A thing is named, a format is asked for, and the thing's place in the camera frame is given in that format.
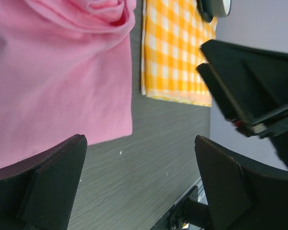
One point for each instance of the pink t shirt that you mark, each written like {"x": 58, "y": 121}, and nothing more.
{"x": 65, "y": 69}

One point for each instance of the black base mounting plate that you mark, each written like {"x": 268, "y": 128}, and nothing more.
{"x": 186, "y": 211}

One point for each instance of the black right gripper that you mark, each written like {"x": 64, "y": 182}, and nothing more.
{"x": 250, "y": 87}

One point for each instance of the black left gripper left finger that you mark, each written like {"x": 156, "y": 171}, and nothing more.
{"x": 38, "y": 193}

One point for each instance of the orange checkered cloth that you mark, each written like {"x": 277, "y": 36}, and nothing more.
{"x": 172, "y": 33}

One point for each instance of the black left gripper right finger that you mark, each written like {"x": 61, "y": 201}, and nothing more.
{"x": 242, "y": 194}

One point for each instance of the white bowl with dark rim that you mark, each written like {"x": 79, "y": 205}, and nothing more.
{"x": 210, "y": 9}

